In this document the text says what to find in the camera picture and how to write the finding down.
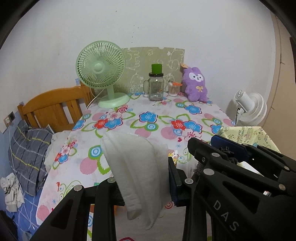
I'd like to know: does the white towel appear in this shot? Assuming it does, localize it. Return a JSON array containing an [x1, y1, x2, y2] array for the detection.
[[101, 132, 171, 230]]

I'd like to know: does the grey plaid pillow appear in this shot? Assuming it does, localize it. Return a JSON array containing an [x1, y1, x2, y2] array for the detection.
[[8, 120, 53, 196]]

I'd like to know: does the glass mason jar mug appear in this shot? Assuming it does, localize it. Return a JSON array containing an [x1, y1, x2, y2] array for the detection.
[[143, 73, 164, 101]]

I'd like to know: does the purple plush bunny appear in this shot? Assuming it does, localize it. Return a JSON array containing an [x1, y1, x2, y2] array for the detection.
[[182, 67, 208, 102]]

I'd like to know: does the yellow cartoon fabric storage box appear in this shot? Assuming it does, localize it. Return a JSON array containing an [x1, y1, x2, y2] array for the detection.
[[218, 126, 280, 153]]

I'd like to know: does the beige patterned wall board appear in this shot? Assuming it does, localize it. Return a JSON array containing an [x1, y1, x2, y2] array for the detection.
[[114, 47, 185, 94]]

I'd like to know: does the cotton swab jar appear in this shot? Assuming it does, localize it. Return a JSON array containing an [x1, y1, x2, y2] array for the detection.
[[168, 81, 182, 96]]

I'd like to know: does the wall power outlet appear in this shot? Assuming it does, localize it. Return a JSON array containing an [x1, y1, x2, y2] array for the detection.
[[4, 111, 15, 126]]

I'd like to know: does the blue bed sheet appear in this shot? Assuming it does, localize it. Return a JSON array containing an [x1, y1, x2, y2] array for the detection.
[[6, 190, 42, 240]]

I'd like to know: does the crumpled white cloth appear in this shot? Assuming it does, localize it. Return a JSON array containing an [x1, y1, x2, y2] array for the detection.
[[1, 173, 25, 212]]

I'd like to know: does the green desk fan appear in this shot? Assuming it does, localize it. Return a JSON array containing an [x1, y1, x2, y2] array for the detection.
[[75, 41, 130, 108]]

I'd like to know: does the floral tablecloth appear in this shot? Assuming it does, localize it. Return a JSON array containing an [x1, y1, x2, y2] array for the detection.
[[36, 91, 235, 241]]

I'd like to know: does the white standing fan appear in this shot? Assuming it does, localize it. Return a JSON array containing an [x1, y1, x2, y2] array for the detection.
[[226, 90, 267, 126]]

